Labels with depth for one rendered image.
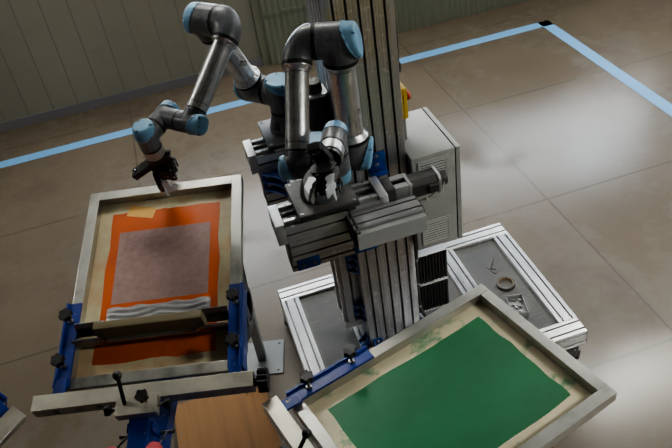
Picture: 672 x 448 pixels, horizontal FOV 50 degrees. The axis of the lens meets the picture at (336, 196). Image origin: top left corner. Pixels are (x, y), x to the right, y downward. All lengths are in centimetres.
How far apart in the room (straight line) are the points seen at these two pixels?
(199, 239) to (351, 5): 98
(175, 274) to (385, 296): 104
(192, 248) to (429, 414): 101
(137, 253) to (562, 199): 274
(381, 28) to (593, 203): 238
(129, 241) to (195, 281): 33
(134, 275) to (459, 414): 121
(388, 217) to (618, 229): 208
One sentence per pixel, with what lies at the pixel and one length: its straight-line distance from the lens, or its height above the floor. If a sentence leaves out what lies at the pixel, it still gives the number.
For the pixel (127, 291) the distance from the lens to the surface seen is 262.
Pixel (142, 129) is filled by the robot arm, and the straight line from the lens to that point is 252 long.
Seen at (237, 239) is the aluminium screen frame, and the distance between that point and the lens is 256.
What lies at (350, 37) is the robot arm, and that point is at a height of 187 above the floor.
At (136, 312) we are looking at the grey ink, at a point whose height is 111.
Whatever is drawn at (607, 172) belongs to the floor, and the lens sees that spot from 481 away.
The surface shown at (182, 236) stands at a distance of 267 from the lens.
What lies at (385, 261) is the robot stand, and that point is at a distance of 307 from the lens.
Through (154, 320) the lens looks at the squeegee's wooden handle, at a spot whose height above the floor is 118.
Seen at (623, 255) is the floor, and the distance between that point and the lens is 422.
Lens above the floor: 279
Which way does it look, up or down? 37 degrees down
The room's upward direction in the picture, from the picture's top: 9 degrees counter-clockwise
